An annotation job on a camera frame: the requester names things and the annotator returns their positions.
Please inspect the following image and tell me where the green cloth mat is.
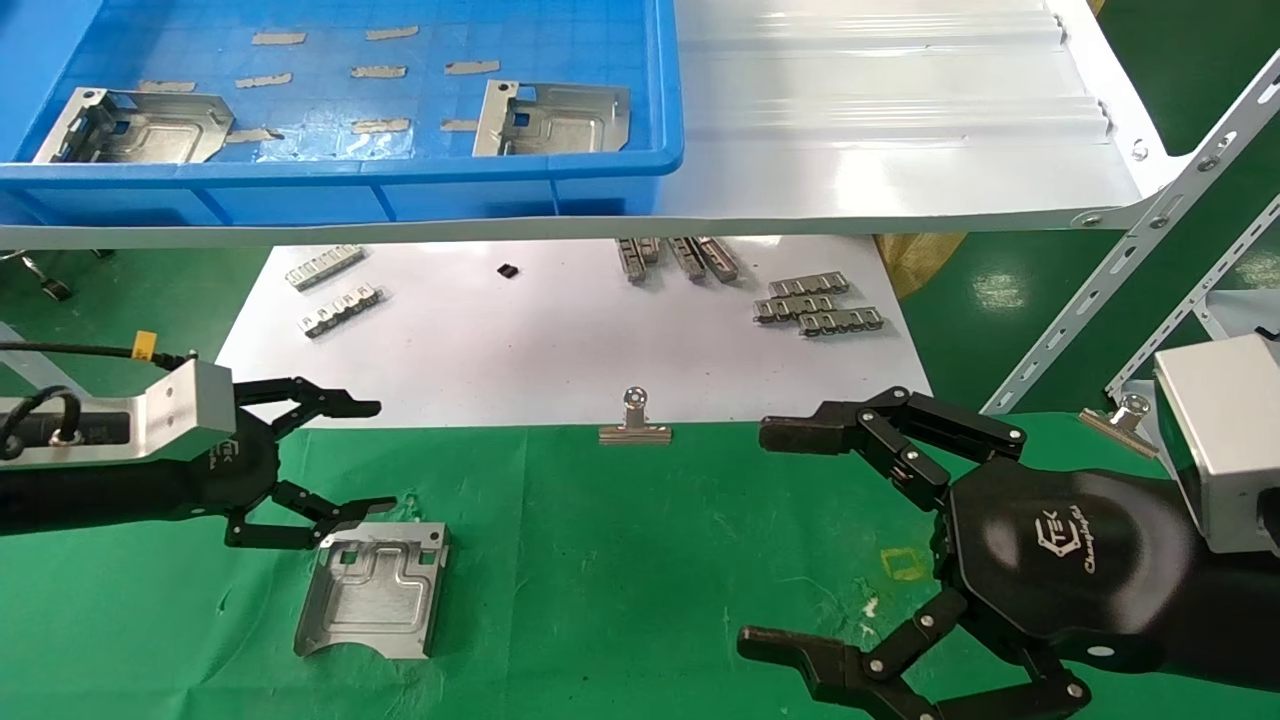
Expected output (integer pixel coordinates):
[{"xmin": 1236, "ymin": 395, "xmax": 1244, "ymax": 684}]
[{"xmin": 0, "ymin": 412, "xmax": 1280, "ymax": 720}]

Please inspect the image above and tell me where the grey metal frame bar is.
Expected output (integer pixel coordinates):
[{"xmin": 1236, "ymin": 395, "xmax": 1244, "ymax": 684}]
[{"xmin": 0, "ymin": 320, "xmax": 86, "ymax": 399}]

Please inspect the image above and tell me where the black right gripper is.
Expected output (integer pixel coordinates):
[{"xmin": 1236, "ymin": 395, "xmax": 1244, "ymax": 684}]
[{"xmin": 737, "ymin": 387, "xmax": 1207, "ymax": 720}]

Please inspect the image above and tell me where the yellowish woven bag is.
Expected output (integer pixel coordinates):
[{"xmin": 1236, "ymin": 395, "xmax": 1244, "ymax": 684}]
[{"xmin": 873, "ymin": 234, "xmax": 969, "ymax": 300}]

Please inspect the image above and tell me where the silver binder clip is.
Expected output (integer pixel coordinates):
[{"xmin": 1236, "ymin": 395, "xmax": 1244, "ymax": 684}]
[
  {"xmin": 1079, "ymin": 393, "xmax": 1161, "ymax": 460},
  {"xmin": 598, "ymin": 387, "xmax": 674, "ymax": 445}
]

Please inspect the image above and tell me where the white slotted angle bar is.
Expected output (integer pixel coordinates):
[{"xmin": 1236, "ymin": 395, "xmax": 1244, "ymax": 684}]
[
  {"xmin": 980, "ymin": 50, "xmax": 1280, "ymax": 416},
  {"xmin": 1105, "ymin": 195, "xmax": 1280, "ymax": 401}
]

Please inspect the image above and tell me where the metal caster foot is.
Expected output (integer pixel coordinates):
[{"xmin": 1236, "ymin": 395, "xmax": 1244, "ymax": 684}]
[{"xmin": 20, "ymin": 250, "xmax": 116, "ymax": 302}]

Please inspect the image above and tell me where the white shelf board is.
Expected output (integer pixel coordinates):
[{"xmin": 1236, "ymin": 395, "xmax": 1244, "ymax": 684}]
[{"xmin": 0, "ymin": 0, "xmax": 1196, "ymax": 251}]

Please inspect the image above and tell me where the blue plastic bin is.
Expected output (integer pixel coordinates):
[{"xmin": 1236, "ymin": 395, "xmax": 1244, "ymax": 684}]
[{"xmin": 0, "ymin": 0, "xmax": 686, "ymax": 229}]

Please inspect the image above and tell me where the white paper sheet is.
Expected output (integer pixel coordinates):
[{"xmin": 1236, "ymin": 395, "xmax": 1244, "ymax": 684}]
[{"xmin": 215, "ymin": 236, "xmax": 936, "ymax": 431}]

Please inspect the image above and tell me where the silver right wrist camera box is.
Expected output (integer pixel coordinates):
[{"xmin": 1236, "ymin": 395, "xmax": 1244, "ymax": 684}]
[{"xmin": 1153, "ymin": 335, "xmax": 1280, "ymax": 556}]

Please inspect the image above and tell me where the stamped sheet metal bracket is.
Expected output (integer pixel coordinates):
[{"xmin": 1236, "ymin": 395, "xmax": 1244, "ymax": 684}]
[
  {"xmin": 33, "ymin": 87, "xmax": 237, "ymax": 165},
  {"xmin": 293, "ymin": 520, "xmax": 451, "ymax": 660},
  {"xmin": 473, "ymin": 80, "xmax": 633, "ymax": 158}
]

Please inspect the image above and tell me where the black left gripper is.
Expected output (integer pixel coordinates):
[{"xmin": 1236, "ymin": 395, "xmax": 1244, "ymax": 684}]
[{"xmin": 185, "ymin": 377, "xmax": 398, "ymax": 551}]

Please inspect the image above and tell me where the black cable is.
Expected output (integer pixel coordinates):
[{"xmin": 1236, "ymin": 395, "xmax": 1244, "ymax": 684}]
[{"xmin": 0, "ymin": 341, "xmax": 198, "ymax": 461}]

